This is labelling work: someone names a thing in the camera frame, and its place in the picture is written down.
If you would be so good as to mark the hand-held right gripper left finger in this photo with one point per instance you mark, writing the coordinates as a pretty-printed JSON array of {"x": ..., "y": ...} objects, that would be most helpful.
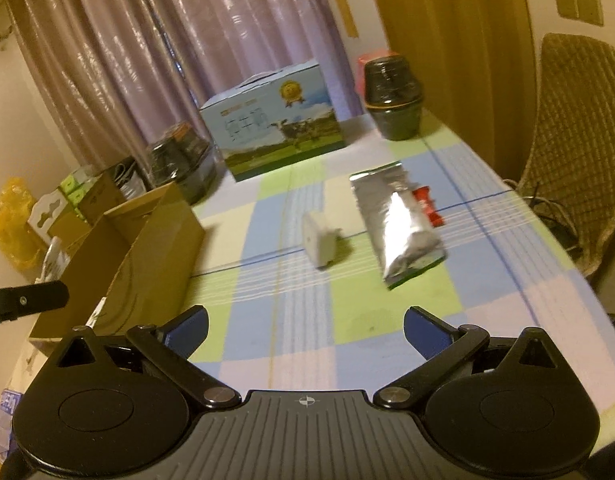
[{"x": 187, "y": 330}]

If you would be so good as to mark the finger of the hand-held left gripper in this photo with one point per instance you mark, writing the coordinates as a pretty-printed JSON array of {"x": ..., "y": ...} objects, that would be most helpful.
[{"x": 32, "y": 299}]

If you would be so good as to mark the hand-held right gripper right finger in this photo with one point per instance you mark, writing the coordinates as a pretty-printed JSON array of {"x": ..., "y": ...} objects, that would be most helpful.
[{"x": 427, "y": 332}]

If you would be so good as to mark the brown cardboard box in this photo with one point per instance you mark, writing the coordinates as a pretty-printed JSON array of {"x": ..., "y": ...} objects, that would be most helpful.
[{"x": 157, "y": 240}]

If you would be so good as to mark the silver foil bag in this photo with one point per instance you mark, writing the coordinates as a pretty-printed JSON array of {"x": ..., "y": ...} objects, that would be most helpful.
[{"x": 397, "y": 225}]

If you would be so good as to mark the red snack packet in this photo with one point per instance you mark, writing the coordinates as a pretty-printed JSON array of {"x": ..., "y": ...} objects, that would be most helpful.
[{"x": 430, "y": 210}]

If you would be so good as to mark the white charger plug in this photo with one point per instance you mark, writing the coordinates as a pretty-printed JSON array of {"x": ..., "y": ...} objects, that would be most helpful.
[{"x": 317, "y": 240}]

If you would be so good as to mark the checked cloth covered desktop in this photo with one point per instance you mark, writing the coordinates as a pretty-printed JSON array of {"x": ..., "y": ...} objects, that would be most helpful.
[{"x": 437, "y": 320}]

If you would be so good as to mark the yellow plastic bag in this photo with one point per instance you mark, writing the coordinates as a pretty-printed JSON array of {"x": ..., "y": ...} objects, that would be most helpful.
[{"x": 14, "y": 225}]

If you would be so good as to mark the blue printed box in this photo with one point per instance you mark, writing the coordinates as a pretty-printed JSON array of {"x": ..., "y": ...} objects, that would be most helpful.
[{"x": 7, "y": 402}]

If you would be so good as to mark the green tissue boxes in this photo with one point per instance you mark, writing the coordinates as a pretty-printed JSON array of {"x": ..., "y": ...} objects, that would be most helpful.
[{"x": 74, "y": 185}]

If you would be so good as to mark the brown carton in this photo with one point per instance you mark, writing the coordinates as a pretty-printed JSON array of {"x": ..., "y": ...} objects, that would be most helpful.
[{"x": 99, "y": 195}]

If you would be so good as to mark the black and white bag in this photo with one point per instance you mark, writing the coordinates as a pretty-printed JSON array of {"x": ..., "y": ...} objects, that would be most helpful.
[{"x": 130, "y": 180}]

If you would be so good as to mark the black jar with gold band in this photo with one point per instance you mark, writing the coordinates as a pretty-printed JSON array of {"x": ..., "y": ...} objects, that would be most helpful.
[{"x": 395, "y": 105}]

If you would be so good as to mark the chair with quilted beige cover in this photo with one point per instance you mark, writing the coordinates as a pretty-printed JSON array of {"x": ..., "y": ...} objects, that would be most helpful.
[{"x": 577, "y": 135}]

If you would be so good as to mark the mustard yellow curtain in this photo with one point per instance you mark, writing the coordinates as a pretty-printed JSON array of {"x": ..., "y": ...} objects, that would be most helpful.
[{"x": 447, "y": 60}]

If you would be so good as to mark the pink curtain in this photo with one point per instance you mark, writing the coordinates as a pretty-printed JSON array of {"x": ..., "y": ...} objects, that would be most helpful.
[{"x": 212, "y": 35}]

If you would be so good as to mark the yellow wall hanging strip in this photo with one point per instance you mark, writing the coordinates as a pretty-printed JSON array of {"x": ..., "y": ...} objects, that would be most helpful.
[{"x": 346, "y": 10}]

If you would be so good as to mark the beige wall switch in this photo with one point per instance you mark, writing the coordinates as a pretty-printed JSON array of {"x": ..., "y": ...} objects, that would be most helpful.
[
  {"x": 588, "y": 6},
  {"x": 565, "y": 2}
]

